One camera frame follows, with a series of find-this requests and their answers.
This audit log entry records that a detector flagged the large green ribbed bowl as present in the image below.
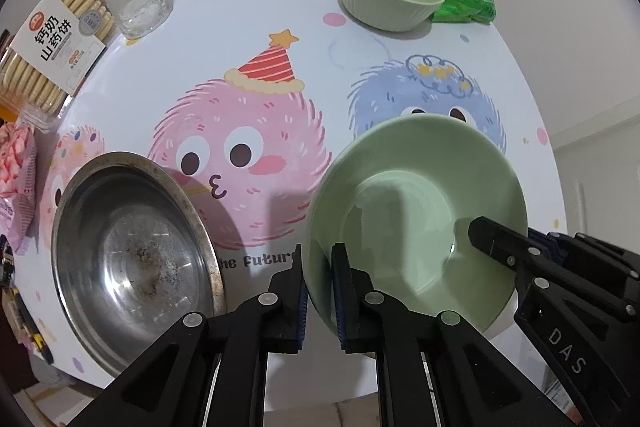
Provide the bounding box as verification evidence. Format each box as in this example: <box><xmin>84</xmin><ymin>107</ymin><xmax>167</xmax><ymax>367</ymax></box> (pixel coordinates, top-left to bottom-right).
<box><xmin>303</xmin><ymin>114</ymin><xmax>527</xmax><ymax>332</ymax></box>

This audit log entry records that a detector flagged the stainless steel bowl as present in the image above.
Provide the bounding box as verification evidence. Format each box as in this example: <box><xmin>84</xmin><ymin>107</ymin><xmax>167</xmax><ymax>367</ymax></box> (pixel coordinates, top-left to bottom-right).
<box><xmin>51</xmin><ymin>152</ymin><xmax>227</xmax><ymax>376</ymax></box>

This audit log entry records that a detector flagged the yellow black utility knife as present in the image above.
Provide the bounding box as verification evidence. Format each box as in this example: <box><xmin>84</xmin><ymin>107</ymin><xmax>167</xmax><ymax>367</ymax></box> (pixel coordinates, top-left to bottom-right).
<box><xmin>0</xmin><ymin>234</ymin><xmax>54</xmax><ymax>365</ymax></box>

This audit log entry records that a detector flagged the pink snack bag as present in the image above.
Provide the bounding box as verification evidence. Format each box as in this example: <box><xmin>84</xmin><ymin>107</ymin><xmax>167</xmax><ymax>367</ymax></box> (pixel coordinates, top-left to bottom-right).
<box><xmin>0</xmin><ymin>122</ymin><xmax>37</xmax><ymax>255</ymax></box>

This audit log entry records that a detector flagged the yam biscuit plastic box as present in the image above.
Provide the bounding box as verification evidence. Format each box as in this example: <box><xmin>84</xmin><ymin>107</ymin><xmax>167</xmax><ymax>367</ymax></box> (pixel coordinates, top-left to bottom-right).
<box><xmin>1</xmin><ymin>0</ymin><xmax>116</xmax><ymax>132</ymax></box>

